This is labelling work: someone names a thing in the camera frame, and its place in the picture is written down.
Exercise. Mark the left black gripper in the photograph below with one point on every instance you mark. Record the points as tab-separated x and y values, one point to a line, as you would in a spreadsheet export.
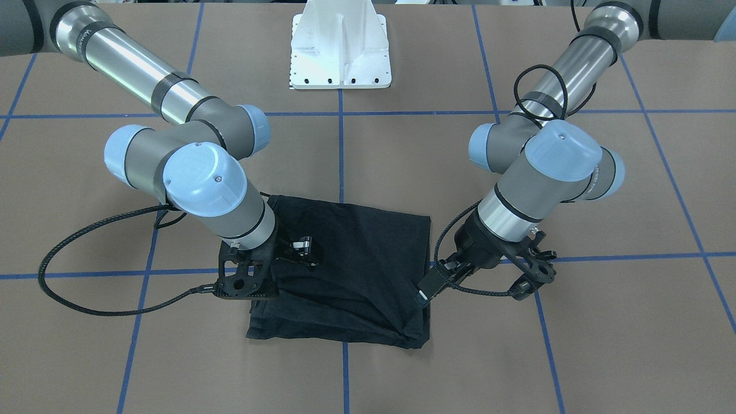
474	244

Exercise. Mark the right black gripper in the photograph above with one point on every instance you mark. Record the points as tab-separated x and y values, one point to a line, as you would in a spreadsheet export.
303	248

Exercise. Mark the black graphic t-shirt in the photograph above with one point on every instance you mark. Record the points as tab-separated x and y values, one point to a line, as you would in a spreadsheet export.
363	291

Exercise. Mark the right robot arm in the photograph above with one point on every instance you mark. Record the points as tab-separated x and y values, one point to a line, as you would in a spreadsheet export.
194	166

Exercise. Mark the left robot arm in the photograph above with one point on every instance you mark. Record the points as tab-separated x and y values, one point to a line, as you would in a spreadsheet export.
543	159

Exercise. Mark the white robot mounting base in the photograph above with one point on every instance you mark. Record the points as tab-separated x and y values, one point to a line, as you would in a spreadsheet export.
339	45

